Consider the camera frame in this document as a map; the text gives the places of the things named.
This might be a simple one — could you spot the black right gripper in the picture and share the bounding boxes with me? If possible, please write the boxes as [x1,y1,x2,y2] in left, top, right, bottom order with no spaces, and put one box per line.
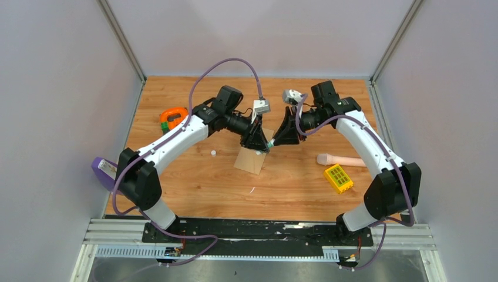
[274,105,330,146]

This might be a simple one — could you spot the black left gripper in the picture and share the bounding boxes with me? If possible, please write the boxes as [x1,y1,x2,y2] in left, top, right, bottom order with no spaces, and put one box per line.
[226,111,270,155]

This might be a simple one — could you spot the white green glue stick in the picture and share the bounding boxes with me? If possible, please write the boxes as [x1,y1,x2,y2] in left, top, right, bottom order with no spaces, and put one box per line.
[267,139,275,149]

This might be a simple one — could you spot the tan paper envelope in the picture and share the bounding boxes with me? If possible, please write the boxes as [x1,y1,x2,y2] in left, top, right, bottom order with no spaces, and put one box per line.
[234,147,267,175]

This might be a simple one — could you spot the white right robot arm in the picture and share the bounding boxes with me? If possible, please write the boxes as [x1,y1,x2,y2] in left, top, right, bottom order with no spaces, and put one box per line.
[270,80,422,246]

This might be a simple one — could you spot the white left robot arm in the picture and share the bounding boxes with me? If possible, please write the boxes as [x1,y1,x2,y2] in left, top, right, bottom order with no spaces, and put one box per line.
[115,86,270,243]

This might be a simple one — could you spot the pink toy microphone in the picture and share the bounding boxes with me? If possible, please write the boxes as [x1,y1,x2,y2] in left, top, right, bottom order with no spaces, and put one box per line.
[317,153,366,167]

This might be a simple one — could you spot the yellow building block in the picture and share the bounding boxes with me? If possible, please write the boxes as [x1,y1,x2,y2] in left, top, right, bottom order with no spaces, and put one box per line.
[323,164,354,194]

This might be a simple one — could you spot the orange curved toy track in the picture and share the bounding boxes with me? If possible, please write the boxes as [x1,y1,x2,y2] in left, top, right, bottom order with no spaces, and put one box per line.
[159,107,188,131]

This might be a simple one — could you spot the green building block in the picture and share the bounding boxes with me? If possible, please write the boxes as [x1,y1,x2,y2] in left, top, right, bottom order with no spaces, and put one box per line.
[160,122,170,134]

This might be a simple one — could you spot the purple box with card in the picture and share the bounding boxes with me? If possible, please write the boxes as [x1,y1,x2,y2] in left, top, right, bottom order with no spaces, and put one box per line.
[91,157,117,192]

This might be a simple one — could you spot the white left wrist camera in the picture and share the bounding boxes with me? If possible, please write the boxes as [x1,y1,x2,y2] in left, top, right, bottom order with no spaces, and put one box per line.
[251,99,271,123]

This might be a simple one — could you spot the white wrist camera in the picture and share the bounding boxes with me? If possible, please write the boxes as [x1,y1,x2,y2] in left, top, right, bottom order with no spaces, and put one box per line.
[282,89,302,105]
[251,99,271,123]

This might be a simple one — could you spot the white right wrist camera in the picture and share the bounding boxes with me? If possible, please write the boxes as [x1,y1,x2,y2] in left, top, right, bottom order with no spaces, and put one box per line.
[282,89,302,105]

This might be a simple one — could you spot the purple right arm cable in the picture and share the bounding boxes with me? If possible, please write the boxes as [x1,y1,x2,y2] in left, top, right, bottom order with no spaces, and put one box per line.
[294,93,416,271]

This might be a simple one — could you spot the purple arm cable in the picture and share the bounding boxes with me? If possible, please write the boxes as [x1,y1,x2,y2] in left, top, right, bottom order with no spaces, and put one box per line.
[294,93,416,271]
[112,58,265,269]

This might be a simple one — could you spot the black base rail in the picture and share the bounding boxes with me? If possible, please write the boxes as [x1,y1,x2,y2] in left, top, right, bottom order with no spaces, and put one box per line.
[142,217,374,257]

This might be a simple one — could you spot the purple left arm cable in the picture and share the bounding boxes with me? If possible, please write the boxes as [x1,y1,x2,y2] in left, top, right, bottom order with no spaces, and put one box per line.
[112,58,265,269]

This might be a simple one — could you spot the white slotted cable duct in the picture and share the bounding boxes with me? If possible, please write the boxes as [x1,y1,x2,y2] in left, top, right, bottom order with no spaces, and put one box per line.
[95,245,339,263]

